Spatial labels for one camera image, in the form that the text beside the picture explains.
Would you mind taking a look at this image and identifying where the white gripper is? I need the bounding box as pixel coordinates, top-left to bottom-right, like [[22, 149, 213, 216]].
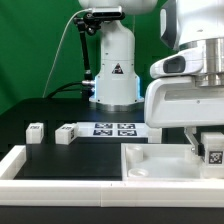
[[144, 76, 224, 156]]

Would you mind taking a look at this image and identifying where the white square tabletop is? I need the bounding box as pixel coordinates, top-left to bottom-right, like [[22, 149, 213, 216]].
[[120, 142, 224, 183]]

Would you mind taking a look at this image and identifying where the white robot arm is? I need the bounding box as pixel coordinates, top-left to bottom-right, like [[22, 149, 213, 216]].
[[79, 0, 224, 153]]

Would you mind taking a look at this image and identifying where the white U-shaped fence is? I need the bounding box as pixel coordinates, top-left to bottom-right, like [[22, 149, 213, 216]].
[[0, 146, 224, 208]]

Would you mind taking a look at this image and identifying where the AprilTag base sheet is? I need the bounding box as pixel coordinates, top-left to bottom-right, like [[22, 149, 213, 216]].
[[77, 122, 148, 138]]

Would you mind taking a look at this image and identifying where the black cable bundle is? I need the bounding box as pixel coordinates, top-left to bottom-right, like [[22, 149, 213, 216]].
[[46, 82, 88, 99]]

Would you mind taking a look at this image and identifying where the grey rear camera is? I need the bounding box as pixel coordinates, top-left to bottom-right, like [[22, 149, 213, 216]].
[[91, 6, 123, 20]]

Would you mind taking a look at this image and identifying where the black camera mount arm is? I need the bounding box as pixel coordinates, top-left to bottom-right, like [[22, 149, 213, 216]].
[[73, 13, 98, 88]]

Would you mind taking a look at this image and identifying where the white cable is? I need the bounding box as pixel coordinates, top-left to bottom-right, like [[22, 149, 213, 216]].
[[42, 8, 90, 98]]

